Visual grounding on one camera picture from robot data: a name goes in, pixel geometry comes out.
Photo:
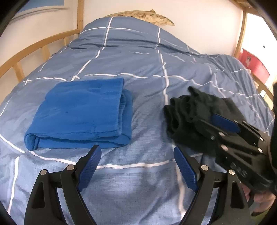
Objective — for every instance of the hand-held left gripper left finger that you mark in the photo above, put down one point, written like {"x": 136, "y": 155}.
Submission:
{"x": 89, "y": 168}

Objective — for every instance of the wooden bunk bed frame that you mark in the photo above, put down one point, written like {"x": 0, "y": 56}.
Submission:
{"x": 80, "y": 17}

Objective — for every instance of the beige patterned pillow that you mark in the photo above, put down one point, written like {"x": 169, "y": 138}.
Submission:
{"x": 151, "y": 18}

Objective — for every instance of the white window sill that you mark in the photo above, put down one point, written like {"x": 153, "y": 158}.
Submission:
{"x": 43, "y": 13}

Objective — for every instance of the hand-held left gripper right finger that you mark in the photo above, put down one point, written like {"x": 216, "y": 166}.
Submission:
{"x": 186, "y": 171}

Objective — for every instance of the black pants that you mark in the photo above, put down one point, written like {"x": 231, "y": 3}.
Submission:
{"x": 184, "y": 121}

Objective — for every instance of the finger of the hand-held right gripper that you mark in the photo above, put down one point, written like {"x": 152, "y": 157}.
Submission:
{"x": 225, "y": 123}
{"x": 214, "y": 133}

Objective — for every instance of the blue checked duvet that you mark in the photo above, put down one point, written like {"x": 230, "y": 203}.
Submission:
{"x": 129, "y": 62}

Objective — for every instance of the person's right hand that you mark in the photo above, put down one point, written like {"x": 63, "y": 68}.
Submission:
{"x": 261, "y": 200}

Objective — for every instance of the blue window blind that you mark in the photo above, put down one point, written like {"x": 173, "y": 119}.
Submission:
{"x": 43, "y": 3}

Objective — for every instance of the folded blue fleece cloth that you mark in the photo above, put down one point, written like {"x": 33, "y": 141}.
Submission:
{"x": 80, "y": 108}

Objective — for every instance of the red storage bin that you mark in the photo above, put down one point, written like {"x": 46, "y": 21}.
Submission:
{"x": 257, "y": 67}

